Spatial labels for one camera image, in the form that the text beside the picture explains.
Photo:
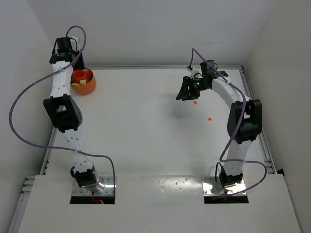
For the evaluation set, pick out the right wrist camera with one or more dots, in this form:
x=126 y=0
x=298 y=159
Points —
x=194 y=73

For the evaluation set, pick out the aluminium table edge rail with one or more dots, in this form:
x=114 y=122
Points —
x=255 y=110

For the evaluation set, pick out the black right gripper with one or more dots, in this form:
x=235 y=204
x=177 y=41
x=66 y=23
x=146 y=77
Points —
x=191 y=88

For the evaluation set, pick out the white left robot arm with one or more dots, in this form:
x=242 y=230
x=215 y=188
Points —
x=65 y=114

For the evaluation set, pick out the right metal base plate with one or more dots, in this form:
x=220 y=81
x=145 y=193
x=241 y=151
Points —
x=212 y=189

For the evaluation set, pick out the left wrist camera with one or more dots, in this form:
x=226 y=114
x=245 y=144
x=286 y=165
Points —
x=75 y=40

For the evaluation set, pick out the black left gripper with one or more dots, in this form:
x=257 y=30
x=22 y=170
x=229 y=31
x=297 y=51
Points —
x=79 y=62

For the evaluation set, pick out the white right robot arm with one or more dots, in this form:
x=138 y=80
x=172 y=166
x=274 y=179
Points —
x=244 y=121

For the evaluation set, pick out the metal base plate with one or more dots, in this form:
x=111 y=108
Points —
x=212 y=189
x=105 y=188

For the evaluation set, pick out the orange divided round container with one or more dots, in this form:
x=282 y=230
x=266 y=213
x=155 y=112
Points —
x=85 y=89

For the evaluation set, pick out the light green 2x2 lego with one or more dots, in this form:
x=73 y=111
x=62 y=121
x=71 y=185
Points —
x=83 y=82

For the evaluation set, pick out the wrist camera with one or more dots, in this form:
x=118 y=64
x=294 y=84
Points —
x=75 y=40
x=194 y=73

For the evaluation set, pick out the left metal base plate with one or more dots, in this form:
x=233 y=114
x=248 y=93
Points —
x=105 y=188

